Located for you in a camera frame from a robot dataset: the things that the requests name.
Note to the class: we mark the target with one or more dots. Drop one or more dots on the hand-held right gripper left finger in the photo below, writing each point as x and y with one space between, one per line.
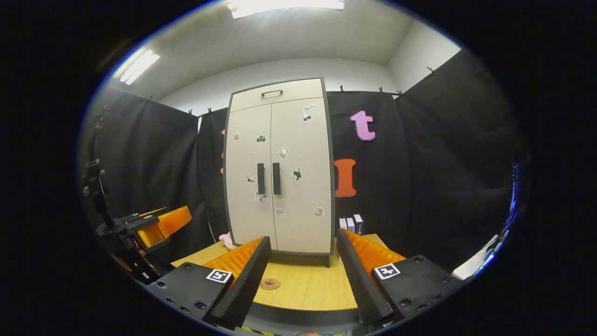
249 284

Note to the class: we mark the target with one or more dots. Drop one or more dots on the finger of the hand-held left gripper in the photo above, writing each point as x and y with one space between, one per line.
140 216
165 224

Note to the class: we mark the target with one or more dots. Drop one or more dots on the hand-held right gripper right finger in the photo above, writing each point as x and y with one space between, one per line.
359 280

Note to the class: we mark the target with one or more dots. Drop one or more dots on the white cabinet door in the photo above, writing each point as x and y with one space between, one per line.
245 219
308 140

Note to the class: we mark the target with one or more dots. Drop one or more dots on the round brown coaster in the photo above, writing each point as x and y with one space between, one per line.
270 284

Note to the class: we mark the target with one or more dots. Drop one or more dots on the pink toy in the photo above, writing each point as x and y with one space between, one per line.
228 240

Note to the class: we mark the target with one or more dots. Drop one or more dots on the small white and blue box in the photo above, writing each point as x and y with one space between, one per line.
358 224

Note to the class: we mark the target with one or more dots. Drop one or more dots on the white cabinet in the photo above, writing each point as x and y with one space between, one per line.
298 224

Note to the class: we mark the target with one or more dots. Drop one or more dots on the white flat object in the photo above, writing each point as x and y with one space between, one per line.
475 259

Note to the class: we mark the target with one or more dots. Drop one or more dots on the long ceiling light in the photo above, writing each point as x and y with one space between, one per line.
136 65
284 5

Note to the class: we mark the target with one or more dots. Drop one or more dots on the white cabinet drawer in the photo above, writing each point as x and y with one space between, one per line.
298 93

